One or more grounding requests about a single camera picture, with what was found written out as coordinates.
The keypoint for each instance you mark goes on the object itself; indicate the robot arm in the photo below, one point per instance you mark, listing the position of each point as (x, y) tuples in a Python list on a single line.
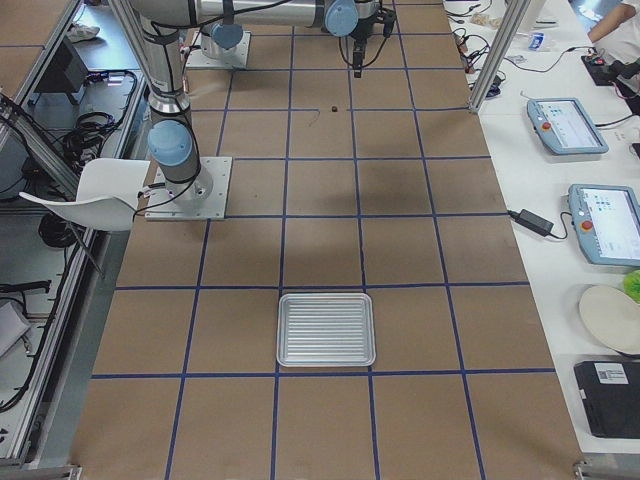
[(220, 38), (153, 30)]

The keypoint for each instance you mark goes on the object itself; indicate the black power adapter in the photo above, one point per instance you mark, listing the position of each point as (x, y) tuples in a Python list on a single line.
[(532, 222)]

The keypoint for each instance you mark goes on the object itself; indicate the aluminium frame post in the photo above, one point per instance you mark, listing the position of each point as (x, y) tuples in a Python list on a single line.
[(515, 13)]

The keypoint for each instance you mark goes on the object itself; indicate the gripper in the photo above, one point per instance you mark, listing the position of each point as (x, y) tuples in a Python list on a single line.
[(358, 52)]

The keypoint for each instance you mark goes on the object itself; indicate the blue teach pendant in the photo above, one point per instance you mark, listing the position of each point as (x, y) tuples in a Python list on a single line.
[(564, 127), (606, 221)]

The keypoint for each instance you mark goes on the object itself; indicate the beige round plate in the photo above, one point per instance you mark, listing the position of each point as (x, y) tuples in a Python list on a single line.
[(612, 318)]

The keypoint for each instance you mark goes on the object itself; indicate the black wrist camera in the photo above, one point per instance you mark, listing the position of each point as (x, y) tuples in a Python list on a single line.
[(387, 18)]

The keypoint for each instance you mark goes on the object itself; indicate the near blue teach pendant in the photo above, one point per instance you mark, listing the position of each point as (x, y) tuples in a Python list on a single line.
[(606, 221)]

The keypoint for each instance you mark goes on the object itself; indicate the silver ribbed metal tray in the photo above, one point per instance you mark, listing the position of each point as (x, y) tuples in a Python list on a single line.
[(325, 330)]

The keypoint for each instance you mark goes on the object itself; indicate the white plastic chair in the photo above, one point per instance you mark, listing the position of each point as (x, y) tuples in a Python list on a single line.
[(106, 197)]

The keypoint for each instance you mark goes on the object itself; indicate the black box with label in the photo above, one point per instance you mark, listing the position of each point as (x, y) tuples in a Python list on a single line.
[(610, 396)]

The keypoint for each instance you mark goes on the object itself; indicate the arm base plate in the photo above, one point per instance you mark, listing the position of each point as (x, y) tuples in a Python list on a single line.
[(205, 198), (234, 60)]

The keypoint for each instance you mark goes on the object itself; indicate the green crumpled object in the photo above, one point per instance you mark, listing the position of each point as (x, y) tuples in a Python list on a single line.
[(631, 285)]

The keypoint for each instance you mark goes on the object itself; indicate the far blue teach pendant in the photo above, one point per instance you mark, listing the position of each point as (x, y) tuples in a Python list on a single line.
[(564, 127)]

